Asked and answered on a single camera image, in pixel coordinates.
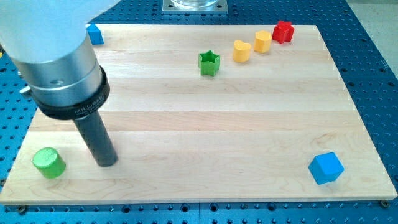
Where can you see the blue triangle block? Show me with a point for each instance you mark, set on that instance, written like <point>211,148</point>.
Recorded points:
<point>95,35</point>

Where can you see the green cylinder block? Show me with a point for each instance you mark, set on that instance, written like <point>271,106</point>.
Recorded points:
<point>49,162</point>

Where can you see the red star block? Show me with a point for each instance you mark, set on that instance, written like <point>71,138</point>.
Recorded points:
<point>283,32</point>

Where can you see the light wooden board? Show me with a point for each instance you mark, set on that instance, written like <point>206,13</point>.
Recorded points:
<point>247,134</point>

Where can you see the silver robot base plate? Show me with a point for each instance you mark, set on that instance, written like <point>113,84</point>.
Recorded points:
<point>194,6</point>

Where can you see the yellow hexagon block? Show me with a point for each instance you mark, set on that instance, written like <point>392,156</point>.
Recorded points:
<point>262,41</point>

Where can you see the blue cube block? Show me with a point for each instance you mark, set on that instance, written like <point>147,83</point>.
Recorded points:
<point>326,168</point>

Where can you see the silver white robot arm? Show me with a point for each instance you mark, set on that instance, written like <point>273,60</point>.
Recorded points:
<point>49,44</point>

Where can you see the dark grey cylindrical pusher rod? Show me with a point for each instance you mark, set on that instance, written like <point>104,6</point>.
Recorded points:
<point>95,135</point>

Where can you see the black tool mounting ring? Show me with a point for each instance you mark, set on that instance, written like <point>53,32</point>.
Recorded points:
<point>71,92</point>

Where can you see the yellow heart block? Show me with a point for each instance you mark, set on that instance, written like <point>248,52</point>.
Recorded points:
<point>241,51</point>

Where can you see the green star block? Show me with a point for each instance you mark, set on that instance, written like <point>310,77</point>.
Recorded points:
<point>208,63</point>

